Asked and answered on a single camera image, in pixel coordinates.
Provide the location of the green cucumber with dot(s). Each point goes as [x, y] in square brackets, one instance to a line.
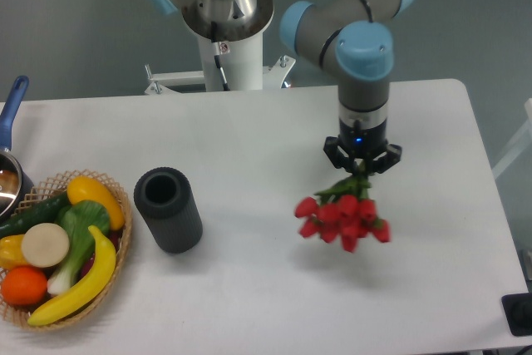
[45, 211]

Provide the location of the dark grey ribbed vase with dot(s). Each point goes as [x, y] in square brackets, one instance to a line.
[164, 198]

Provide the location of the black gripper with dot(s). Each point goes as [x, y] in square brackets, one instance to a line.
[355, 142]

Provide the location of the yellow bell pepper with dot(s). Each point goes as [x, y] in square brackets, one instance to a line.
[11, 255]

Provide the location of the yellow banana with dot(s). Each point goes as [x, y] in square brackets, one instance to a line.
[85, 290]

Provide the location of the yellow squash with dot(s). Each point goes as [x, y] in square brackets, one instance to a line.
[86, 188]

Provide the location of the black device at edge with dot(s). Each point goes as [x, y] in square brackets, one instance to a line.
[517, 308]

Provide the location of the orange fruit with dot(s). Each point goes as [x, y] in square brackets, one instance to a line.
[24, 286]

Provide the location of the blue handled saucepan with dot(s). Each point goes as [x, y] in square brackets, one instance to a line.
[15, 183]

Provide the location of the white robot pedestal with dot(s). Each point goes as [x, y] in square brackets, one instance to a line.
[229, 34]

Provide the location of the woven wicker basket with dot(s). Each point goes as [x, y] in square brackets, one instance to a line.
[46, 189]

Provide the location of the white mounting bracket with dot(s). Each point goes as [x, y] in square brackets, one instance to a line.
[274, 77]

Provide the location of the white frame at right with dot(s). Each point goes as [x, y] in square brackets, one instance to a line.
[515, 146]

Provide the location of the beige round disc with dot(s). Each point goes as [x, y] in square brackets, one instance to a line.
[45, 245]

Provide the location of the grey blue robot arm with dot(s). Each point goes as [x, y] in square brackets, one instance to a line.
[347, 39]

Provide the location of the green bok choy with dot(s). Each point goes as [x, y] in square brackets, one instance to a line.
[76, 222]

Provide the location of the red tulip bouquet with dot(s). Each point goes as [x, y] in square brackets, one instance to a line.
[344, 211]

